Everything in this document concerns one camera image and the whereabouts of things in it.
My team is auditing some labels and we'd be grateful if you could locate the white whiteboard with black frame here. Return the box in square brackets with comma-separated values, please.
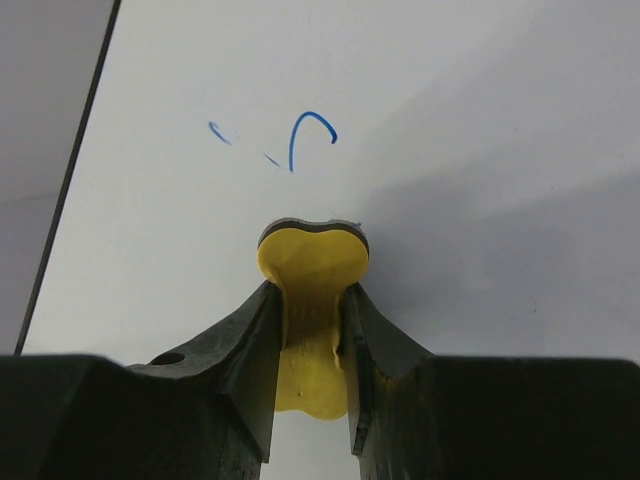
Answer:
[1, 1, 639, 479]

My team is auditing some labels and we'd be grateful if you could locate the yellow whiteboard eraser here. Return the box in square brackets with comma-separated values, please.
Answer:
[257, 218, 369, 421]

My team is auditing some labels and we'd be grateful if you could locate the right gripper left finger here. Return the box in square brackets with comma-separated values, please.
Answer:
[129, 281, 280, 479]

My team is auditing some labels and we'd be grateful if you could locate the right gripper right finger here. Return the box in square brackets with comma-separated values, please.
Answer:
[342, 284, 440, 479]

